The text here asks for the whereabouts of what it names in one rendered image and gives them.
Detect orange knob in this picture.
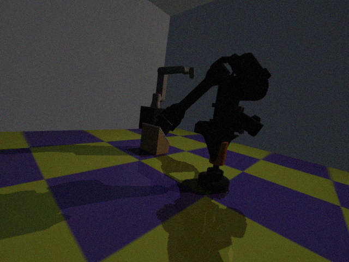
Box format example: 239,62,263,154
209,141,228,166

